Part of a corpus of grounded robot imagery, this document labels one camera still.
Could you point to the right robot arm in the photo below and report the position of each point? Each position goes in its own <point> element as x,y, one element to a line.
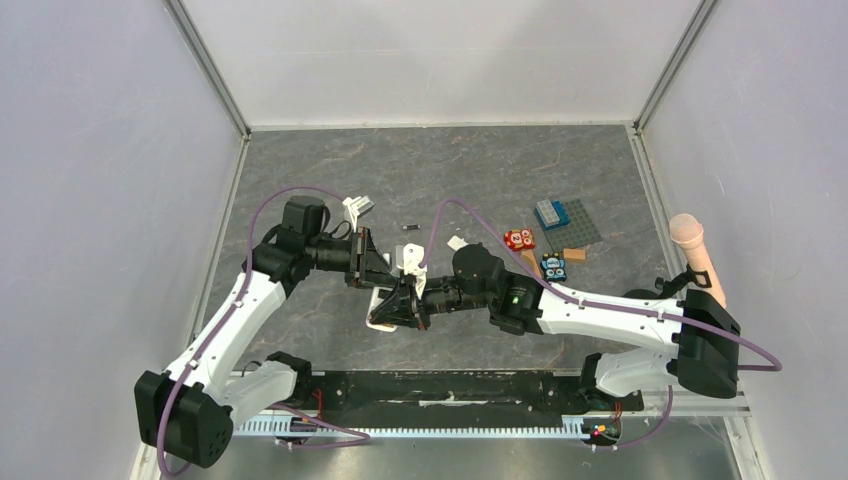
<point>689,343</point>

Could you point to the blue owl number block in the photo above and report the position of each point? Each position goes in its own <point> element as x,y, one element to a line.
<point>553,267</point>

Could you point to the wooden block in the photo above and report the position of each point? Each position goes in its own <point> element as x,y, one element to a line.
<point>574,255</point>

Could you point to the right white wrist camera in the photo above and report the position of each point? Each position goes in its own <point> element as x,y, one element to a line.
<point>408,259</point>

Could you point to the grey lego brick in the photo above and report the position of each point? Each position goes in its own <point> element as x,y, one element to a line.
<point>547,214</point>

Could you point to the black microphone stand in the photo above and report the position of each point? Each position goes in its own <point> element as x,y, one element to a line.
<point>665,289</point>

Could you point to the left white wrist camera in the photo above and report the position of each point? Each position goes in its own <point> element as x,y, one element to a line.
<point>355,208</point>

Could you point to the white battery cover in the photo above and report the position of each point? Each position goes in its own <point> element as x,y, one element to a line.
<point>456,243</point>

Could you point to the grey lego baseplate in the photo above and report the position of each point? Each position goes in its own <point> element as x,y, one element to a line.
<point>580,232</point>

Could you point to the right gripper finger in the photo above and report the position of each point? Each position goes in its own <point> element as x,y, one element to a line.
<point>395,302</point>
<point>392,320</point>

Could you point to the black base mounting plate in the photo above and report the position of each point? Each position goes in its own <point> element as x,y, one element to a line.
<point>452,399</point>

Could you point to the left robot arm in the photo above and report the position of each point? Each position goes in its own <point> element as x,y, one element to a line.
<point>190,410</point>

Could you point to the blue lego brick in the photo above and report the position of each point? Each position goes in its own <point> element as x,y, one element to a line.
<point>564,216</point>

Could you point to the red owl number block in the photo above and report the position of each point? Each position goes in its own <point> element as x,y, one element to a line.
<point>519,239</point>

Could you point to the pink microphone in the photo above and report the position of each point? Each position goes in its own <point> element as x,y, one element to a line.
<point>688,234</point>

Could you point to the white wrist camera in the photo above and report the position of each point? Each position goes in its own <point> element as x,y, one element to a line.
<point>355,208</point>
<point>408,259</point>

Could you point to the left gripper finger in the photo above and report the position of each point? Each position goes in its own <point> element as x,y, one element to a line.
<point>376,261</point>
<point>381,281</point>

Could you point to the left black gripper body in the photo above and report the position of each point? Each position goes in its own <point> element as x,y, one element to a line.
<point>358,257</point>

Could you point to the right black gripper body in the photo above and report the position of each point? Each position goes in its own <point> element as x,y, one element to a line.
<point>419,302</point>

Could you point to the white slotted cable duct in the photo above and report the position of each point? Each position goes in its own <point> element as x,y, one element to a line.
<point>282,425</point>

